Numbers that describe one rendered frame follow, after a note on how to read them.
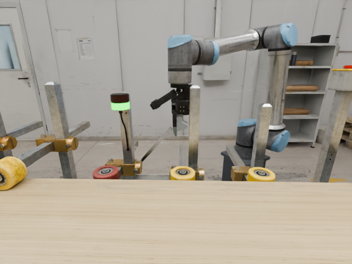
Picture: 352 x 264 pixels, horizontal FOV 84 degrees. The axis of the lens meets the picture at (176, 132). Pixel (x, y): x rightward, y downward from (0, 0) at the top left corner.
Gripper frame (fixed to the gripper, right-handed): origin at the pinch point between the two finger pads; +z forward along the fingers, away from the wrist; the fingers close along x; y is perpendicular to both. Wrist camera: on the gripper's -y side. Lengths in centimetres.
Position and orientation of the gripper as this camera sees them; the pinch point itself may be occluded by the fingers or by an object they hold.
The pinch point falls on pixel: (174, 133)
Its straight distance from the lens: 81.0
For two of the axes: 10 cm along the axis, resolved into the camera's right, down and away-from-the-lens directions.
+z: 0.0, 9.5, 3.1
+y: 10.0, 0.1, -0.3
